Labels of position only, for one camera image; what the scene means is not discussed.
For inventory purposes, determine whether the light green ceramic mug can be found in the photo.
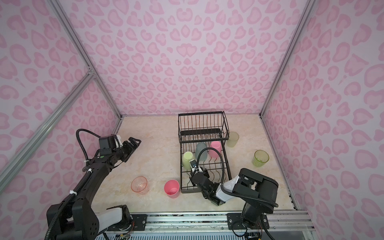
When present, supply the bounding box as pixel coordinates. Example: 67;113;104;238
182;152;195;171

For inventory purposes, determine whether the magenta pink plastic cup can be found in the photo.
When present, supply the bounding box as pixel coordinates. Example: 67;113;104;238
164;180;180;199

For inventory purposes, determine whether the frosted teal textured cup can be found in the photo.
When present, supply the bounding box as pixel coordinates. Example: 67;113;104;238
195;142;208;164

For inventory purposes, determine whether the clear pink plastic cup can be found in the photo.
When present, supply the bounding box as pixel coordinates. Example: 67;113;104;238
131;176;149;195

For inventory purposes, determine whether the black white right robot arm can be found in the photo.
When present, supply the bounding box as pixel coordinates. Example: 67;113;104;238
190;168;279;229

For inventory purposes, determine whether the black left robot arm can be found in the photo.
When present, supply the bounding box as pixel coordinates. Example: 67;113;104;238
45;135;142;240

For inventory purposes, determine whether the frosted pale green textured cup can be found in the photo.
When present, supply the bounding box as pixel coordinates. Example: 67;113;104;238
226;132;240;148

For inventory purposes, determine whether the clear green plastic cup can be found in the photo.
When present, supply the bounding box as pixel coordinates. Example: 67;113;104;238
252;150;270;168

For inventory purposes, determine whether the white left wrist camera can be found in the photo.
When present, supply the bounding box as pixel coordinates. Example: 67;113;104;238
113;135;123;148

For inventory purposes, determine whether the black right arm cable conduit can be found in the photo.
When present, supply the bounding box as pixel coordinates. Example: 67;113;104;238
196;147;226;184

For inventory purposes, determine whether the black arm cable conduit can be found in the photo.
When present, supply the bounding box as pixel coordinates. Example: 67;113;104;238
196;147;226;184
75;128;101;163

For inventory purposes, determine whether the black wire dish rack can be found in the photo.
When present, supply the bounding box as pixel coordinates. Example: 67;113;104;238
178;111;232;194

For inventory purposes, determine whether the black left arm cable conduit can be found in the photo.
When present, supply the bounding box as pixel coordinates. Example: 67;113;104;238
75;128;101;163

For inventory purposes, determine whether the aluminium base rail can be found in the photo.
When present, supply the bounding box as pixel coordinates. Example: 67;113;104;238
56;211;319;240

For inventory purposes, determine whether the aluminium corner frame post left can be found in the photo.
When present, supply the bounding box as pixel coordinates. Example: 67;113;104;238
47;0;123;120

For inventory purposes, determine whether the aluminium corner frame post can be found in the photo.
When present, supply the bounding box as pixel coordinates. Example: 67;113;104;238
47;0;123;120
259;0;319;119

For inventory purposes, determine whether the aluminium diagonal frame bar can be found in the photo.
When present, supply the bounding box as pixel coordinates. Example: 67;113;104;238
1;71;95;192

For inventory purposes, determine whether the aluminium corner frame post right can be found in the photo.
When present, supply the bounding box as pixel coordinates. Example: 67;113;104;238
259;0;319;119

